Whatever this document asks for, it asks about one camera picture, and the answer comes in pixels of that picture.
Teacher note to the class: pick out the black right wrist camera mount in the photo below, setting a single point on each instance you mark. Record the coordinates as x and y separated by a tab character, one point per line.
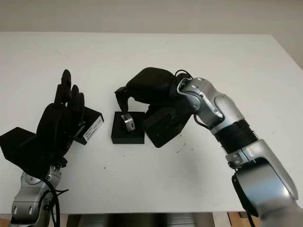
163	127

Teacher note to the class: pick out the black box lid with label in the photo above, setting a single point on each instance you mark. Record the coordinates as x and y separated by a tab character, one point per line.
93	120

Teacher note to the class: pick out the small silver black-faced camera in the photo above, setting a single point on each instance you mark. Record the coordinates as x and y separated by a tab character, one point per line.
128	123

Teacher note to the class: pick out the black box base with insert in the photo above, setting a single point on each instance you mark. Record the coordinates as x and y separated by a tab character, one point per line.
127	138

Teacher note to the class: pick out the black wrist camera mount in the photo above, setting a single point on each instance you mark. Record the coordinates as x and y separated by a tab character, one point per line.
16	146
163	127

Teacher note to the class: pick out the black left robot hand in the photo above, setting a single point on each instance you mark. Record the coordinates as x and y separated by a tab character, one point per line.
54	125

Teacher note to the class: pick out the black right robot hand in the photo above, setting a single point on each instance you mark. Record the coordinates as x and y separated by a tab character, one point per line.
151	85

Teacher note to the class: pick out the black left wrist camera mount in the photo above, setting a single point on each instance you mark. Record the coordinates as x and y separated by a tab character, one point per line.
16	146

